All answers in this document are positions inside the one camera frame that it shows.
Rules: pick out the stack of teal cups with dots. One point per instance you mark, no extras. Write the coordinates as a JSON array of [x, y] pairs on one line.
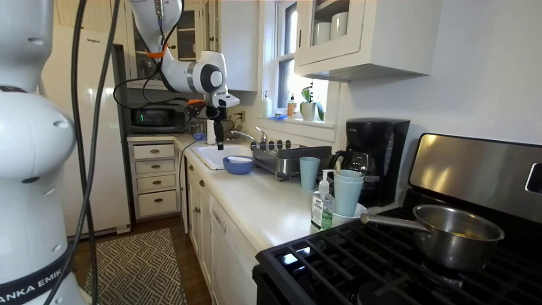
[[347, 195]]

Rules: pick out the white dishwasher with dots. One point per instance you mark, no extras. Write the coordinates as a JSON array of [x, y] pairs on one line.
[[228, 254]]

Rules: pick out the window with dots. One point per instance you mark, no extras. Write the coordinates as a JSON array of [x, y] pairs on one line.
[[290, 51]]

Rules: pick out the white cabinet door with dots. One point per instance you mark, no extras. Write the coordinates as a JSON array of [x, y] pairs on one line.
[[206, 237], [194, 216]]

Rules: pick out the patterned floor rug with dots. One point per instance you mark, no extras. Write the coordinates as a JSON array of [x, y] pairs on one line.
[[135, 271]]

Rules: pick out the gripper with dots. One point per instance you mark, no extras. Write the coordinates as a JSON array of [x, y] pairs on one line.
[[216, 112]]

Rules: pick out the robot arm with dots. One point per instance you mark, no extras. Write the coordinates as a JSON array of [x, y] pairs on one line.
[[34, 140]]

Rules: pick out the grey dish rack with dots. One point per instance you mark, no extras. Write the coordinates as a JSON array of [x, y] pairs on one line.
[[305, 153]]

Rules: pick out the white drawer cabinet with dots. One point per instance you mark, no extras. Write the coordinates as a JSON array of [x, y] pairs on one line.
[[154, 178]]

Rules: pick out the blue sponge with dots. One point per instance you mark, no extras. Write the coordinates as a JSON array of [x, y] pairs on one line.
[[199, 137]]

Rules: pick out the steel saucepan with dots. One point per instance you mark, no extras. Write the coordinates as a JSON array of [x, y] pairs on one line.
[[453, 245]]

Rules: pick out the hand sanitizer pump bottle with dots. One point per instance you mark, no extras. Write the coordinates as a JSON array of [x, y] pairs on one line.
[[322, 212]]

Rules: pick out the row of white mugs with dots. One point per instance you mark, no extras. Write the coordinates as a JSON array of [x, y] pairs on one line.
[[330, 29]]

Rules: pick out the black coffee maker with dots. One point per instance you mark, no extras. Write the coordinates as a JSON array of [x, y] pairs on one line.
[[381, 140]]

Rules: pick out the white drawer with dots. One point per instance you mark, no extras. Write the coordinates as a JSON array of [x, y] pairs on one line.
[[148, 182], [146, 167], [144, 151], [150, 204]]

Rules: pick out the white refrigerator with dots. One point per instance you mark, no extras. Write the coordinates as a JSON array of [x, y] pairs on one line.
[[106, 169]]

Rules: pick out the chrome tap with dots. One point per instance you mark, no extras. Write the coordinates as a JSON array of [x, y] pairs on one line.
[[261, 136]]

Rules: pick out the blue bowl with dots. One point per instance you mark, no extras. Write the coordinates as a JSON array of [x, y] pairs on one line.
[[238, 167]]

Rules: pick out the teal plastic cup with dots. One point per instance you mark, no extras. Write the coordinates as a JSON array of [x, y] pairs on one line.
[[309, 173]]

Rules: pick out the black microwave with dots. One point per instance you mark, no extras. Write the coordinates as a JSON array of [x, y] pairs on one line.
[[156, 118]]

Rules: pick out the amber soap bottle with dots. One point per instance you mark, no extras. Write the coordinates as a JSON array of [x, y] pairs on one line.
[[291, 108]]

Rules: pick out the white soap bottle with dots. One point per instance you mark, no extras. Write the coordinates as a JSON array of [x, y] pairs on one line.
[[266, 106]]

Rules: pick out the white sink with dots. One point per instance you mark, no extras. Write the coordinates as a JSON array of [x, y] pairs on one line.
[[211, 157]]

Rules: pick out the potted plant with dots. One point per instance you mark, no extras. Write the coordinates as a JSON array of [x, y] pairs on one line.
[[309, 108]]

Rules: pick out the steel pot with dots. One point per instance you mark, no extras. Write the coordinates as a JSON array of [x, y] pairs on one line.
[[287, 167]]

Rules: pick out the black steel stove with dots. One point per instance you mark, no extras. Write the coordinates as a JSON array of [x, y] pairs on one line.
[[465, 178]]

